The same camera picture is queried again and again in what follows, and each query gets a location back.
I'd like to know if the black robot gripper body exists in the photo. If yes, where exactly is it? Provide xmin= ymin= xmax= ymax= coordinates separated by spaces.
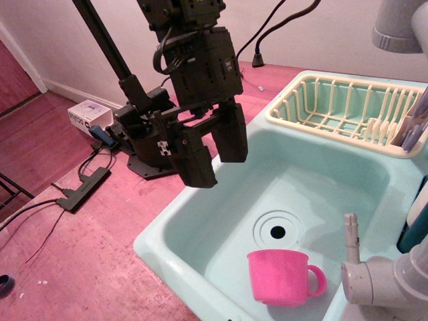
xmin=153 ymin=27 xmax=243 ymax=118

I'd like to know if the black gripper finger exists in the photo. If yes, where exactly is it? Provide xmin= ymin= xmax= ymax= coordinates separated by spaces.
xmin=152 ymin=111 xmax=217 ymax=188
xmin=211 ymin=103 xmax=248 ymax=163

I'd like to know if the pink plastic cup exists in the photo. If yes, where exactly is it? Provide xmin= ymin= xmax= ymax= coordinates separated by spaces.
xmin=247 ymin=249 xmax=328 ymax=307

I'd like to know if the teal toy sink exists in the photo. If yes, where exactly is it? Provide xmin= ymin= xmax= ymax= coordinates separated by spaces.
xmin=134 ymin=92 xmax=427 ymax=320

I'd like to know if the blue clamp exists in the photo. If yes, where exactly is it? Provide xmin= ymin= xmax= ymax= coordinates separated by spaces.
xmin=88 ymin=125 xmax=118 ymax=148

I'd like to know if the black usb hub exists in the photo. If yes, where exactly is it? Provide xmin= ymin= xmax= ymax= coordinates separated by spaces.
xmin=51 ymin=167 xmax=111 ymax=213

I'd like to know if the white cardboard box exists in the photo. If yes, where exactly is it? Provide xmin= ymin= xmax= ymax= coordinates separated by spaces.
xmin=68 ymin=100 xmax=114 ymax=136

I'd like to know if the cream dish rack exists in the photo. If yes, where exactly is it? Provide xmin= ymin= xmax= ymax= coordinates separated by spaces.
xmin=265 ymin=71 xmax=427 ymax=158

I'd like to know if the purple plastic cutlery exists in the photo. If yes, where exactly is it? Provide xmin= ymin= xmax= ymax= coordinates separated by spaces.
xmin=401 ymin=89 xmax=427 ymax=153

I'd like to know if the grey pipe fixture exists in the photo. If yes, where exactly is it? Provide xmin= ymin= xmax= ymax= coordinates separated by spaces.
xmin=371 ymin=0 xmax=427 ymax=54

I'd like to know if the grey toy faucet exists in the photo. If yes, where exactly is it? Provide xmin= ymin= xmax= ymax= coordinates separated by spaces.
xmin=342 ymin=213 xmax=427 ymax=309

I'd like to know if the black round object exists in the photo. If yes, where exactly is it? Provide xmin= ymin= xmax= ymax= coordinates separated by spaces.
xmin=0 ymin=274 xmax=15 ymax=299

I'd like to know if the black power plug cable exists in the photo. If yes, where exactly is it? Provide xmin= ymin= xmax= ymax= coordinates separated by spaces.
xmin=235 ymin=0 xmax=318 ymax=68

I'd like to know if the black table cable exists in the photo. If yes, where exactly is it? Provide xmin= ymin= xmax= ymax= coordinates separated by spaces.
xmin=0 ymin=199 xmax=64 ymax=265

